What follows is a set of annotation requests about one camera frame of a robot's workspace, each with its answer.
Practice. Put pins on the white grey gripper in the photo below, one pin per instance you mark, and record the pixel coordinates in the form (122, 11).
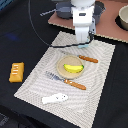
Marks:
(82, 20)

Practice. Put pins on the light blue cup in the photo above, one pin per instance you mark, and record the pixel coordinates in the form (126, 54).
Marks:
(83, 46)

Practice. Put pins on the yellow banana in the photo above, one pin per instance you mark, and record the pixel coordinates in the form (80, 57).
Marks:
(73, 69)

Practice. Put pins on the white toy fish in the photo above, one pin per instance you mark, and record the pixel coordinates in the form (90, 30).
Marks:
(59, 97)

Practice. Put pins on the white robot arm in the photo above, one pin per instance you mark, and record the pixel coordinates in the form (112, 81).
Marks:
(82, 4)

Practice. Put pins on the pink stove board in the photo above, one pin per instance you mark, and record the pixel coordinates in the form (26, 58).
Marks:
(106, 27)

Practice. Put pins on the round beige plate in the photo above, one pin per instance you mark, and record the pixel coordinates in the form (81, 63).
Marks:
(70, 60)

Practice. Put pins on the beige bowl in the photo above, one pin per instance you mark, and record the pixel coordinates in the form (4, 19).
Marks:
(123, 14)

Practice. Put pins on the beige woven placemat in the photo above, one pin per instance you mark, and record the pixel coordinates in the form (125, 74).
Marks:
(79, 110)

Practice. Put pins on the grey pot with handles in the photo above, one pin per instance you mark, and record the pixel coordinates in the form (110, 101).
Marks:
(99, 9)

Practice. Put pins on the grey saucepan with handle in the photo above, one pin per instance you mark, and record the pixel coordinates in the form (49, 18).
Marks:
(63, 10)

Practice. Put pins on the knife with wooden handle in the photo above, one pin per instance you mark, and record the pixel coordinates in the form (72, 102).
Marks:
(81, 57)

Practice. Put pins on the fork with wooden handle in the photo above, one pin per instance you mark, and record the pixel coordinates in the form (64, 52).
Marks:
(55, 77)

